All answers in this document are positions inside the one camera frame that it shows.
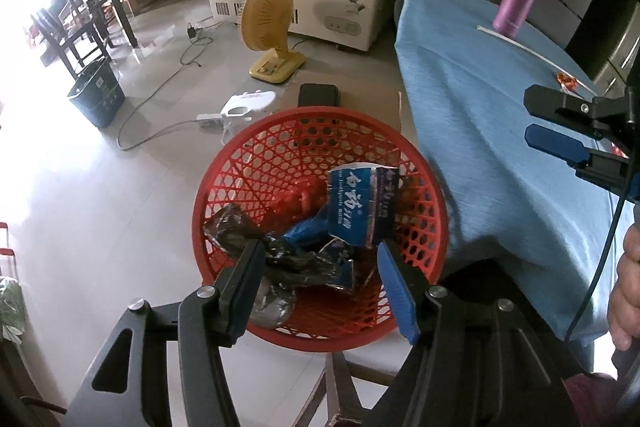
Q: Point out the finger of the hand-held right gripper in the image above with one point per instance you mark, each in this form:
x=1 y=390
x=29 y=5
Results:
x=555 y=142
x=575 y=107

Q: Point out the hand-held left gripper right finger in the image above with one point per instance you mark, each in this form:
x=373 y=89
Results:
x=397 y=292

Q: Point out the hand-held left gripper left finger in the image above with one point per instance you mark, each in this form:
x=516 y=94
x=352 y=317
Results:
x=242 y=287

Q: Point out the orange wrapper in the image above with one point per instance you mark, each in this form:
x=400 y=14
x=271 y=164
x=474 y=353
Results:
x=567 y=82

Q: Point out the red plastic mesh basket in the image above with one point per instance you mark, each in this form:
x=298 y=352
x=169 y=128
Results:
x=350 y=322

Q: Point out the black plastic bag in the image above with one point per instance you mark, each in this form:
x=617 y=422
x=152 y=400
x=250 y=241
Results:
x=230 y=227

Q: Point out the blue plastic bag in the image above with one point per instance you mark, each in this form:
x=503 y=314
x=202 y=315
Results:
x=305 y=232

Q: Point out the blue and white carton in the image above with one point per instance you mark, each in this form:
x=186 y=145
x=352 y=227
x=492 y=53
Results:
x=360 y=207

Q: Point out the red wrapper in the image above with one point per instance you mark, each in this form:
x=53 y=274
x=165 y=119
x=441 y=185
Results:
x=300 y=204

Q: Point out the person's right hand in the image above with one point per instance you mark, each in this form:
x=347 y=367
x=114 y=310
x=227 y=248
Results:
x=625 y=287

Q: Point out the silver refrigerator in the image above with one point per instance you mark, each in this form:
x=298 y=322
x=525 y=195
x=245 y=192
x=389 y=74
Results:
x=607 y=57

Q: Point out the white thin rod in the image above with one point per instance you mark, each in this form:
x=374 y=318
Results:
x=530 y=52

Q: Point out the blue tablecloth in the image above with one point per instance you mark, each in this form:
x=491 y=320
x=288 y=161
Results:
x=475 y=107

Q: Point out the brown stool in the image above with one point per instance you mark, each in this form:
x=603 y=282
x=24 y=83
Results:
x=340 y=382

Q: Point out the white power strip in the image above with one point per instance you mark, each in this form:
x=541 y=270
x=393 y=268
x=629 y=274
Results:
x=210 y=120

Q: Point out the white handheld appliance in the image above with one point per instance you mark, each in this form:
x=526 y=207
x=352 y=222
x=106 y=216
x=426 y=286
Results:
x=250 y=104

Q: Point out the black flat rectangular object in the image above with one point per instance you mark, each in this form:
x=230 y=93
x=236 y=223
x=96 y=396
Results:
x=319 y=96

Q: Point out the person's leg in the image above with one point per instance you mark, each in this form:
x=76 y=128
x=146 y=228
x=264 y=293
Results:
x=592 y=402

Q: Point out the green potted plant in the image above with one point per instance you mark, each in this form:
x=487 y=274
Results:
x=10 y=307

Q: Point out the black waste bin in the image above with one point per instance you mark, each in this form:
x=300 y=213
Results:
x=97 y=94

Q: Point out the black charger plug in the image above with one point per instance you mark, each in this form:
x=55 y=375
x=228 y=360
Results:
x=193 y=31

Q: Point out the yellow desk fan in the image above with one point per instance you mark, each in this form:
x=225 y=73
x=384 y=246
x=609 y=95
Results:
x=265 y=19

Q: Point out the dark wooden chairs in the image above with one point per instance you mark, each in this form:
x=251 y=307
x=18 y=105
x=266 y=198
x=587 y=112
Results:
x=70 y=27

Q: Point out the red metal frame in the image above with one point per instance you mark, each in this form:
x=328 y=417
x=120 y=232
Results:
x=6 y=249

